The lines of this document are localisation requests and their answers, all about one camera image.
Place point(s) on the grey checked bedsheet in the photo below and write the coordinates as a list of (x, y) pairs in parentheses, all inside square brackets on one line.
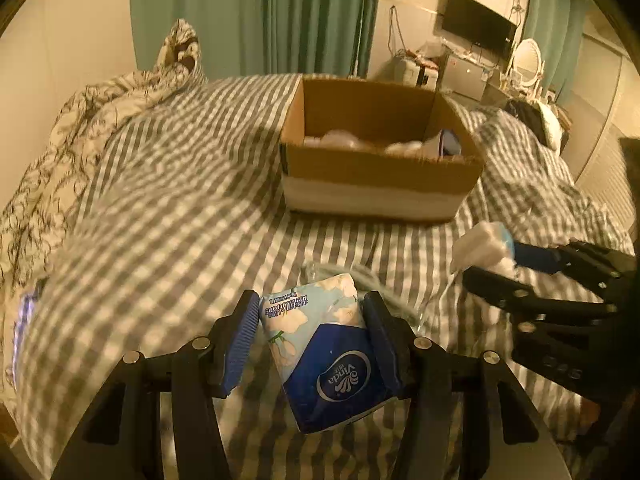
[(175, 200)]

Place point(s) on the white oval vanity mirror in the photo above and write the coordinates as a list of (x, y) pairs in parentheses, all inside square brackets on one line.
[(527, 60)]

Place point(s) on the clear plastic bag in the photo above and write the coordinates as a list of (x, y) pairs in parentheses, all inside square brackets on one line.
[(400, 295)]

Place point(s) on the blue floral tissue pack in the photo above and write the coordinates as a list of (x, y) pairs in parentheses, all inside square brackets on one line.
[(325, 355)]

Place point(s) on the floral patterned duvet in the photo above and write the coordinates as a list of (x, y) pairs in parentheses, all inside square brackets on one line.
[(65, 130)]

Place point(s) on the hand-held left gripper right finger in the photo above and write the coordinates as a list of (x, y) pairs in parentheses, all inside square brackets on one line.
[(384, 345)]

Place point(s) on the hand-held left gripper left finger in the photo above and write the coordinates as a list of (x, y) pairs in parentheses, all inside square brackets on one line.
[(239, 345)]

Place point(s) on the white tissue pack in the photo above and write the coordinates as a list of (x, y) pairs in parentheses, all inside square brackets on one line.
[(482, 247), (332, 139), (410, 147)]

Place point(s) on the cardboard box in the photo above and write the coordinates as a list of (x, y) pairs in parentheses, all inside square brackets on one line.
[(380, 180)]

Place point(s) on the white appliance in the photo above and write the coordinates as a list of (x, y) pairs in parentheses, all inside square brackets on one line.
[(415, 72)]

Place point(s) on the black flat television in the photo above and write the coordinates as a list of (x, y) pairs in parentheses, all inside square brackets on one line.
[(477, 22)]

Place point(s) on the black bag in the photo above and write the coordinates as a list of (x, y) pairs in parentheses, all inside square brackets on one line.
[(525, 115)]

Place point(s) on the silver mini fridge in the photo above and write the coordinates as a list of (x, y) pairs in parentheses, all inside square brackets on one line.
[(466, 76)]

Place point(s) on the green curtain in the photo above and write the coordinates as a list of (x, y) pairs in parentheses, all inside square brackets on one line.
[(557, 25), (300, 15)]

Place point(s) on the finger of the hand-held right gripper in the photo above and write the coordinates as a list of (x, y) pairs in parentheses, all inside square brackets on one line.
[(500, 287), (537, 257)]

